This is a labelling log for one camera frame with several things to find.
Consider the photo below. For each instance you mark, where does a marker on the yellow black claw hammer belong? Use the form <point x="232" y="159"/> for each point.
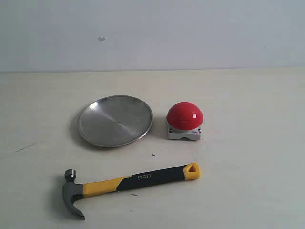
<point x="71" y="192"/>

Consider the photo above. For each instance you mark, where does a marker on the red dome push button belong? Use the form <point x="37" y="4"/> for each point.
<point x="184" y="121"/>

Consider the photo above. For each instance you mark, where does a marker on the round stainless steel plate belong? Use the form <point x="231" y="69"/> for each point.
<point x="115" y="121"/>

